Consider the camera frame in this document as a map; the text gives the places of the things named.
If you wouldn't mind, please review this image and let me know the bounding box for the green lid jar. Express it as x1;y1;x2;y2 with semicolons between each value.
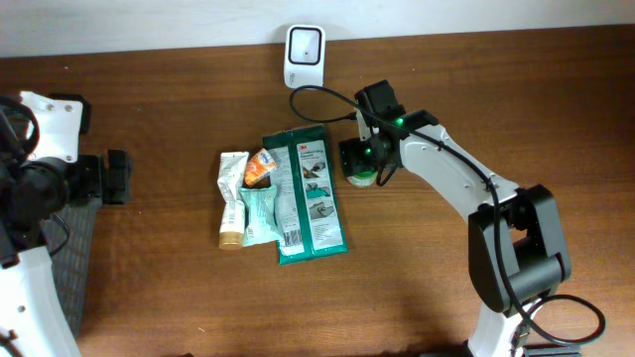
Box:
346;172;377;187

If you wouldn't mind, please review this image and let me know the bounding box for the green 3M gloves package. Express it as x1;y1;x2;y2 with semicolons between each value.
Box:
263;125;348;266

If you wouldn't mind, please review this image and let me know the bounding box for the orange snack packet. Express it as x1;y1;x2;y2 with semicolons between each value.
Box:
244;149;277;186

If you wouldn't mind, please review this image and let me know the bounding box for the light green wipes packet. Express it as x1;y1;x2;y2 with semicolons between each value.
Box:
240;185;283;247

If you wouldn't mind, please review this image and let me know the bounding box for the white cream tube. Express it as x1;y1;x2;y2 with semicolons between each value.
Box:
217;152;249;250

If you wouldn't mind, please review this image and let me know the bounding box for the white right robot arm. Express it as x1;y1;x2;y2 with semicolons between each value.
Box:
339;80;580;356

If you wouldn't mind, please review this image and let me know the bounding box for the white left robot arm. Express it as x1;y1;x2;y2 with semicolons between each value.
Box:
1;91;132;356

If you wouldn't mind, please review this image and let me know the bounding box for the white barcode scanner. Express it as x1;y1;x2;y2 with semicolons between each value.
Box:
284;24;325;89

